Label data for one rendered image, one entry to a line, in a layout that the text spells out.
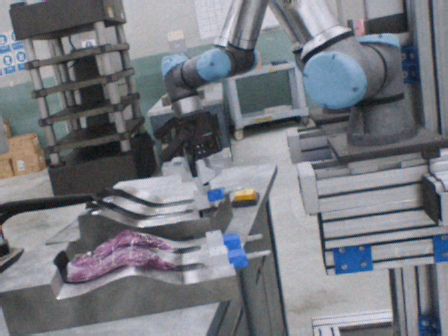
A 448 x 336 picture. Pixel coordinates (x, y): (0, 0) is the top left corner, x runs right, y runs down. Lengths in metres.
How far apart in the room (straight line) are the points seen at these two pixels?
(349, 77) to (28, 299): 0.79
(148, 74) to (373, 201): 6.83
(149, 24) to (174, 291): 6.95
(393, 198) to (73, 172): 4.54
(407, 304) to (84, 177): 4.29
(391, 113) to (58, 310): 0.83
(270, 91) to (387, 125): 6.72
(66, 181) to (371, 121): 4.60
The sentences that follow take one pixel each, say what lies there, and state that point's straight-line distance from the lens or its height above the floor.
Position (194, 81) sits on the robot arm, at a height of 1.23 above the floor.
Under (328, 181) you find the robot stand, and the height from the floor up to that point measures 0.97.
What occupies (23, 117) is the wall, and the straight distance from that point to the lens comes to 8.48.
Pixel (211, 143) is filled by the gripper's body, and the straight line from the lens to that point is 1.43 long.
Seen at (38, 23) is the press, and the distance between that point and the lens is 5.52.
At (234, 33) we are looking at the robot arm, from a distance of 1.44.
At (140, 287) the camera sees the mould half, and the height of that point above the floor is 0.87.
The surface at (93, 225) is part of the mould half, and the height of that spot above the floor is 0.90.
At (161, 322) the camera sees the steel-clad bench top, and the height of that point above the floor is 0.80.
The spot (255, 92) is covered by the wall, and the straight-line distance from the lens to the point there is 7.94.
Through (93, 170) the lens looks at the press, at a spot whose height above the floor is 0.31.
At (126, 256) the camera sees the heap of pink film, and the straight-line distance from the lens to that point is 1.19.
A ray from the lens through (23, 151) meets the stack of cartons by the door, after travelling 8.15.
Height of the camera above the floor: 1.32
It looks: 14 degrees down
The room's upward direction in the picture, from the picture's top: 12 degrees counter-clockwise
